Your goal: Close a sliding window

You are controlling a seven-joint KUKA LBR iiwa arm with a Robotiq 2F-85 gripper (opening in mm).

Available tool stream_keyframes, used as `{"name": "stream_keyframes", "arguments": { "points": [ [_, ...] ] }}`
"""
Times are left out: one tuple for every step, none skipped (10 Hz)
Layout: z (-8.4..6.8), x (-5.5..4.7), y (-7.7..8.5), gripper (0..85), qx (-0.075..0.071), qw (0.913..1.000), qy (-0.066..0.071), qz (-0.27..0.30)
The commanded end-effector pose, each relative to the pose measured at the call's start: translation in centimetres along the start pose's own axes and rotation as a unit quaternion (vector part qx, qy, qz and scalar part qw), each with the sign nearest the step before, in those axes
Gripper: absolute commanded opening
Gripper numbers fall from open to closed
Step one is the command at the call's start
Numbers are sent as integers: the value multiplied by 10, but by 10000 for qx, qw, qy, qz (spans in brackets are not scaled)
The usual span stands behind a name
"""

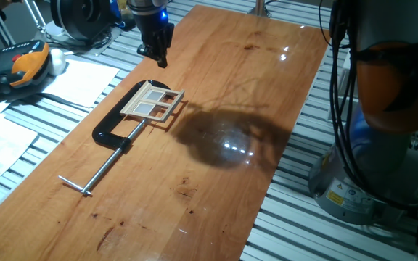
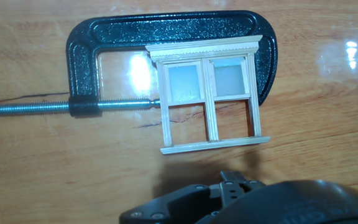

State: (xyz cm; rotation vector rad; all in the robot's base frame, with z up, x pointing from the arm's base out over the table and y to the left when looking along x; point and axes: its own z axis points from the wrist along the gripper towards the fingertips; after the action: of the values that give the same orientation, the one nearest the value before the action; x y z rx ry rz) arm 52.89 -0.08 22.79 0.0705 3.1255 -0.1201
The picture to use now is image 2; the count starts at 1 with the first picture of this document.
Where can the black metal C-clamp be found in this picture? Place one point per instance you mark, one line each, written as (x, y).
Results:
(166, 28)

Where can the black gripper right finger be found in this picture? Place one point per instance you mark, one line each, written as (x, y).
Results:
(253, 185)

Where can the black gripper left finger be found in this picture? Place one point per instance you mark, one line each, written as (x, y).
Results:
(182, 205)

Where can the small wooden window sash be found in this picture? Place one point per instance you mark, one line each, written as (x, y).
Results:
(183, 82)
(228, 81)

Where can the miniature wooden window frame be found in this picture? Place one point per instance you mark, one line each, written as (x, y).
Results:
(211, 121)

